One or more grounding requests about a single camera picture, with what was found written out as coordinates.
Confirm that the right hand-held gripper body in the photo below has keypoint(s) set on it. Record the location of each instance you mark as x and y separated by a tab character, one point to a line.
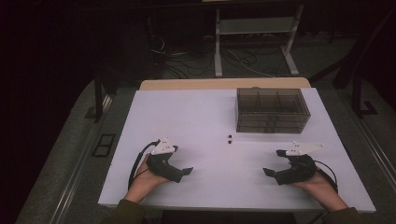
300	169

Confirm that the smoky transparent storage box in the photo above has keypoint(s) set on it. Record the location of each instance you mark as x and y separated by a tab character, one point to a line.
272	110

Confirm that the white metal stand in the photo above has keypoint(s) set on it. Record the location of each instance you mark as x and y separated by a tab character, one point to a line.
255	26

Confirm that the wooden table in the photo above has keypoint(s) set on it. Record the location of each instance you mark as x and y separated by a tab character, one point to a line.
224	83

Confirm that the person's right hand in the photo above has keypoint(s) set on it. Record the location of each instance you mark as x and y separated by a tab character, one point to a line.
323	191

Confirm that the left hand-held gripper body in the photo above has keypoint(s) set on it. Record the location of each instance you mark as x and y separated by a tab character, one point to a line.
162	148

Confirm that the black stand with foot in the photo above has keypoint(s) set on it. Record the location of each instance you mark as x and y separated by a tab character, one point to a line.
99	99
359	99

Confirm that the person's left hand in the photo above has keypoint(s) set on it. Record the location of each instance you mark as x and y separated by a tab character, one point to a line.
143	183

